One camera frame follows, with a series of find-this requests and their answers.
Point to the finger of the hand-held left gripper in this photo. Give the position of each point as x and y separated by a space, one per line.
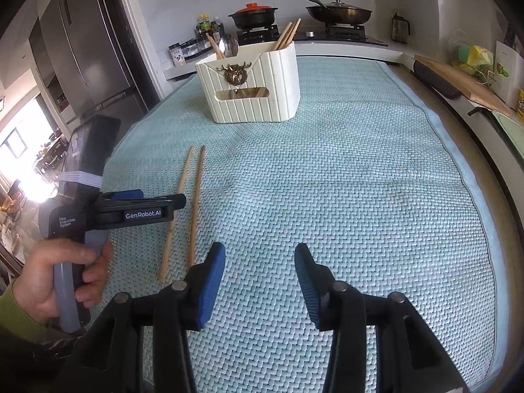
174 204

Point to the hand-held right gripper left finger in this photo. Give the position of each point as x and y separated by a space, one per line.
211 282

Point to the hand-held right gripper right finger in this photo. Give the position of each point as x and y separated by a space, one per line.
307 282

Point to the wooden chopstick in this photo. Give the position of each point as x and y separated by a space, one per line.
292 30
288 35
195 208
176 213
283 37
215 46

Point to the cream ribbed utensil holder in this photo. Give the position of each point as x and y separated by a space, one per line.
254 86

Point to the metal spoon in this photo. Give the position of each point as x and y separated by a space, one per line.
228 45

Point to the person's left forearm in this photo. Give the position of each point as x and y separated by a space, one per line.
20 311

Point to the person's left hand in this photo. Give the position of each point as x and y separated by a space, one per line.
35 278

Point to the grey refrigerator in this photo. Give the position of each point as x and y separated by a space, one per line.
94 49

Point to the pale green woven mat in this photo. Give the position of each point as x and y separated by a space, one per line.
327 172

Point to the white label spice jar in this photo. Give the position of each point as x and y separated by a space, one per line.
177 55

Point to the dark soy sauce bottle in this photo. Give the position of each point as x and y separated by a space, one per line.
199 32

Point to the yellow cap green label bottle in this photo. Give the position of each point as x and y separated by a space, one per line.
203 22

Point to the white cap dark bottle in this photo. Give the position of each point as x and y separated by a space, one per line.
216 24

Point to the black clay pot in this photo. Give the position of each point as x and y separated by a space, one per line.
254 19

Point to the orange pot lid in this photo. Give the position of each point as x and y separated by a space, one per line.
256 8

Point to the black gas cooktop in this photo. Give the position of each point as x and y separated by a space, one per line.
339 37

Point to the black flat pan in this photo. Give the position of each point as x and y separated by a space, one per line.
434 80

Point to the dark metal wok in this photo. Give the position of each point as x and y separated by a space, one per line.
339 16

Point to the pale green basin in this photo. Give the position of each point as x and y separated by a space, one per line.
511 131

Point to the wooden cutting board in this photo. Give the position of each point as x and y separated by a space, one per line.
462 80

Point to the glass wok lid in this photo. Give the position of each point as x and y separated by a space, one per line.
339 5

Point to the yellow box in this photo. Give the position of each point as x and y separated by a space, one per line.
520 106

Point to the clear plastic bag of packets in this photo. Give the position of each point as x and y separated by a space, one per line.
479 59

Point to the white card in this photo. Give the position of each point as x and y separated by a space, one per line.
507 69

